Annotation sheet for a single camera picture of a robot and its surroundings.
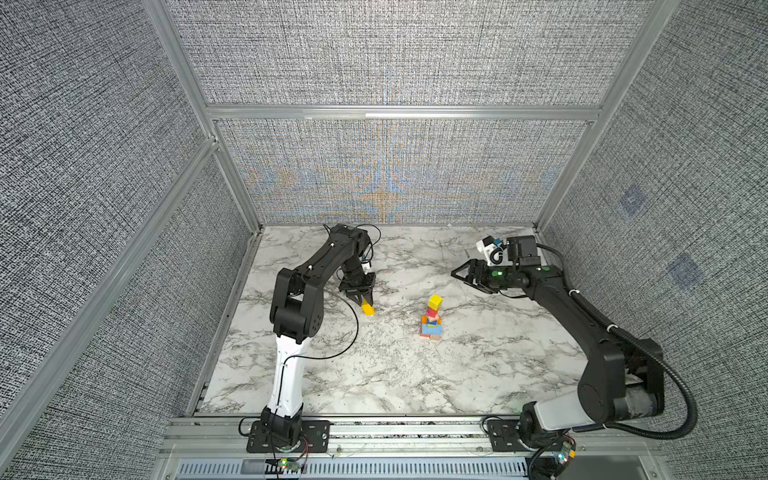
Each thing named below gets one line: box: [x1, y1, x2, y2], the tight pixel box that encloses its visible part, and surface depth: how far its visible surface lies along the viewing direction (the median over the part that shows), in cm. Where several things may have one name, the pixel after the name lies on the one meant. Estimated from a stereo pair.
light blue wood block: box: [421, 324, 443, 335], surface depth 91 cm
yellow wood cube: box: [427, 294, 444, 311], surface depth 83 cm
